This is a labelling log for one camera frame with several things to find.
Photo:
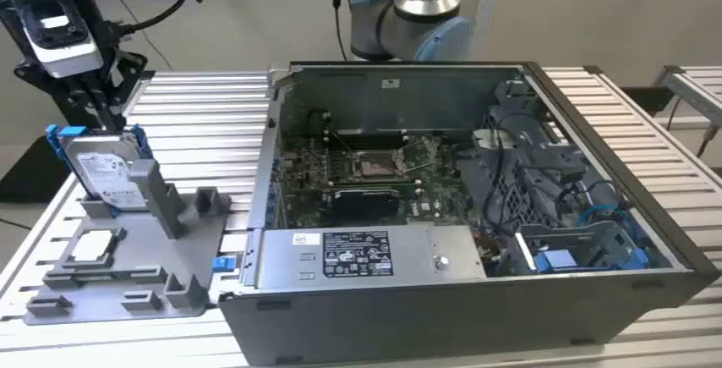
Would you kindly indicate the silver metal bracket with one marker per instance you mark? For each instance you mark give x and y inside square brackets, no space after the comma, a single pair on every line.
[484,138]

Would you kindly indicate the hard disk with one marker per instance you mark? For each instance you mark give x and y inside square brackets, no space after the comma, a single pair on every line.
[101,165]

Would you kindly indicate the black RAM slot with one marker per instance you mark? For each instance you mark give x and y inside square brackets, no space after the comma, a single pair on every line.
[365,137]
[365,179]

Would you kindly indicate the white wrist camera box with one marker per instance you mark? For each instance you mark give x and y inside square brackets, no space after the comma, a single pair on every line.
[68,57]

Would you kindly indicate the black open PC case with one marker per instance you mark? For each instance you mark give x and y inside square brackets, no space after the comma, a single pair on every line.
[423,325]

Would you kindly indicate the blue case latch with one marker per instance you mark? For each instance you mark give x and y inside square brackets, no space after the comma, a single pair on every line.
[221,263]

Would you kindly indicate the black stand with base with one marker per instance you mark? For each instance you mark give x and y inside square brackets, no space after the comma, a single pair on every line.
[28,173]

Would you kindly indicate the grey metal disk bay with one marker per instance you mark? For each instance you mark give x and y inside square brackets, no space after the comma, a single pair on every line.
[563,234]

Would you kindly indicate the metal slat side table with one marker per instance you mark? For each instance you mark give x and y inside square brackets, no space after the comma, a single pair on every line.
[699,84]

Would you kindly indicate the grey plastic parts rack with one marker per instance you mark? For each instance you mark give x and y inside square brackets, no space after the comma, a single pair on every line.
[140,258]

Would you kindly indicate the black graphics card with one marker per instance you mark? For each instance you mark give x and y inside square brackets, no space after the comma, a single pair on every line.
[363,204]

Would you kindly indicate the silver CPU chip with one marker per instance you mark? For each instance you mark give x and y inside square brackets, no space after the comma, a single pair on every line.
[92,246]

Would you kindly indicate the blue plastic bay latch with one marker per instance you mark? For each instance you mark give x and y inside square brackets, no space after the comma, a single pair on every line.
[555,260]

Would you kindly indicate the green motherboard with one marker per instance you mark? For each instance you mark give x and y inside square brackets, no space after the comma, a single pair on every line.
[439,192]

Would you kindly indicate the black box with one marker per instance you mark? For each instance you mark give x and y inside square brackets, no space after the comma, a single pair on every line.
[648,99]

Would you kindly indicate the CPU socket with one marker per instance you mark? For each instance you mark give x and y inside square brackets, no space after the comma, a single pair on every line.
[373,166]

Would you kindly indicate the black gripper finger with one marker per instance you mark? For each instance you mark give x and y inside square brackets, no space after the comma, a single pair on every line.
[132,69]
[66,91]

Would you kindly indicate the white case label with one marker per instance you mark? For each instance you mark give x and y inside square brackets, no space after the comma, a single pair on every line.
[389,83]

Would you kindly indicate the silver power supply unit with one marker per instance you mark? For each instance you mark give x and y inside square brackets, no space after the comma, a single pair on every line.
[281,266]

